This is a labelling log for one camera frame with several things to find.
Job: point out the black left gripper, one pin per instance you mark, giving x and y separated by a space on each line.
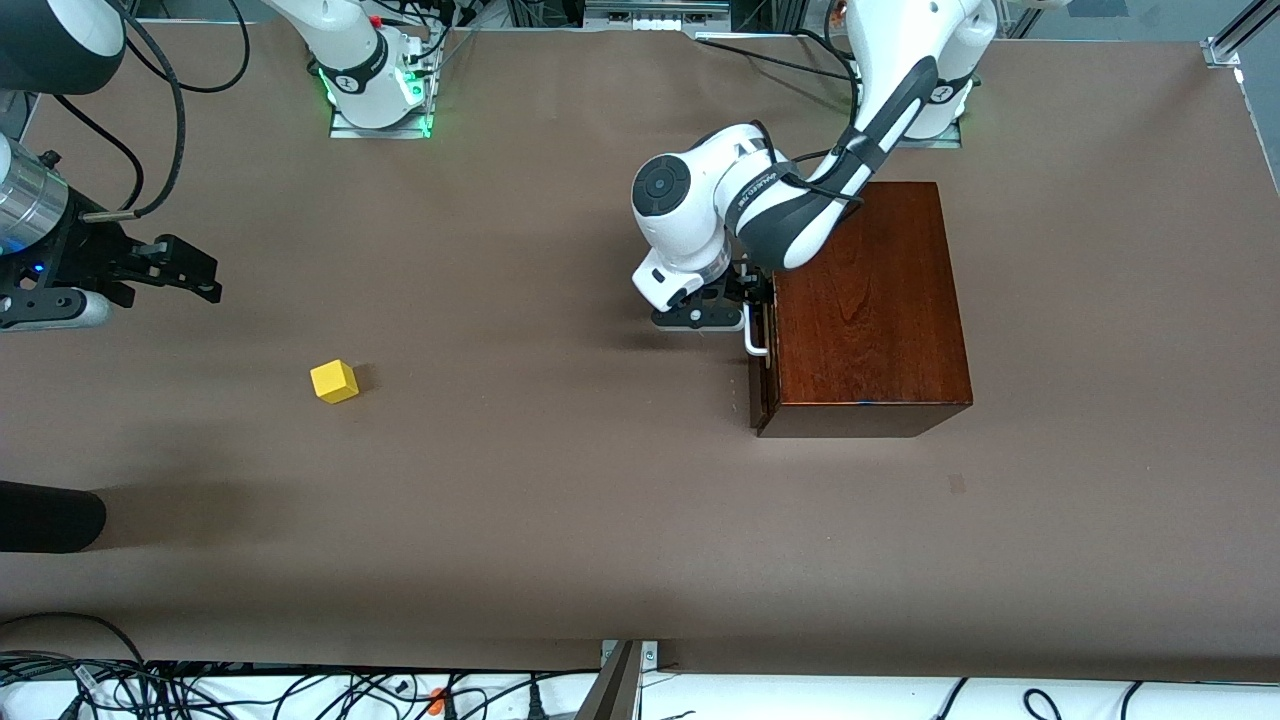
748 283

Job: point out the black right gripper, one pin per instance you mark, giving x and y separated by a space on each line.
78 258

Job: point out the yellow cube block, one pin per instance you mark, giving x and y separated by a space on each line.
334 382

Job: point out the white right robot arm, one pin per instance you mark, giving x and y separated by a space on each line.
350 50

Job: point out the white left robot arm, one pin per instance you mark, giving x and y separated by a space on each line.
690 200

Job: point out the dark brown wooden box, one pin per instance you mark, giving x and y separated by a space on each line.
880 330

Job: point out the black rounded cylinder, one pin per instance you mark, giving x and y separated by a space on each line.
50 517

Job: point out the white power strip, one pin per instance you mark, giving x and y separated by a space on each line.
655 15

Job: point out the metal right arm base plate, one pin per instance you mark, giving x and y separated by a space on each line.
345 130

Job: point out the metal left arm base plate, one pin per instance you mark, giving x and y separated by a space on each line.
930 142

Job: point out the aluminium profile with bracket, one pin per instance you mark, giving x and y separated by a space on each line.
615 690

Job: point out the aluminium frame corner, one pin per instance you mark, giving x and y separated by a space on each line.
1235 40

